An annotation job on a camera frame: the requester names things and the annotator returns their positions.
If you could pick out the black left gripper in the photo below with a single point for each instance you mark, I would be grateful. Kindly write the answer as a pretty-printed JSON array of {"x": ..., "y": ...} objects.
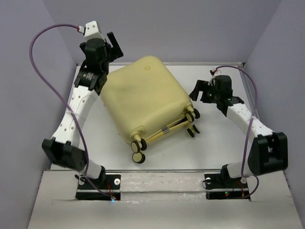
[{"x": 116, "y": 52}]

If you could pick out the white front cover board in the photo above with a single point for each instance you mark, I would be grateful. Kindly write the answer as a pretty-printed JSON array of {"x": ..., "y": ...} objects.
[{"x": 56, "y": 208}]

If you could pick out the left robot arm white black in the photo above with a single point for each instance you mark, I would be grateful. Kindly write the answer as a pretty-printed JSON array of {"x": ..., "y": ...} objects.
[{"x": 63, "y": 149}]

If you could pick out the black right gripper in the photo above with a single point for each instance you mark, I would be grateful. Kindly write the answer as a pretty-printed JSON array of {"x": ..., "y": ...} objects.
[{"x": 200, "y": 85}]

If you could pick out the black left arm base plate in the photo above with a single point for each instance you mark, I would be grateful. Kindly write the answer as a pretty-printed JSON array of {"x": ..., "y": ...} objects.
[{"x": 110, "y": 190}]

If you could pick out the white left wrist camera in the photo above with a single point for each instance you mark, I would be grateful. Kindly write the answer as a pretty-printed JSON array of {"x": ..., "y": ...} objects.
[{"x": 90, "y": 31}]

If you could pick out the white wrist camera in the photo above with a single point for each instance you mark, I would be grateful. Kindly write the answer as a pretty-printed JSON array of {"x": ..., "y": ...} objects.
[
  {"x": 213, "y": 74},
  {"x": 90, "y": 31}
]

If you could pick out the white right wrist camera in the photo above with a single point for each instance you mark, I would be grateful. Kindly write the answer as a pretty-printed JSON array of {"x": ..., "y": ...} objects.
[{"x": 213, "y": 74}]

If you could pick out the yellow hard-shell suitcase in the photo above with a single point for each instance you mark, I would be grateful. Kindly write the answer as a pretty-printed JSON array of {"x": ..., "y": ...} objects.
[{"x": 145, "y": 102}]

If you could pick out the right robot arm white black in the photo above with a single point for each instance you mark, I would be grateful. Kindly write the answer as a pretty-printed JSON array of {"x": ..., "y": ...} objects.
[{"x": 269, "y": 150}]

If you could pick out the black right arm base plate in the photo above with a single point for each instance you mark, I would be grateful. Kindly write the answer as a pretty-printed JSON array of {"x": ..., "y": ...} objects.
[{"x": 217, "y": 189}]

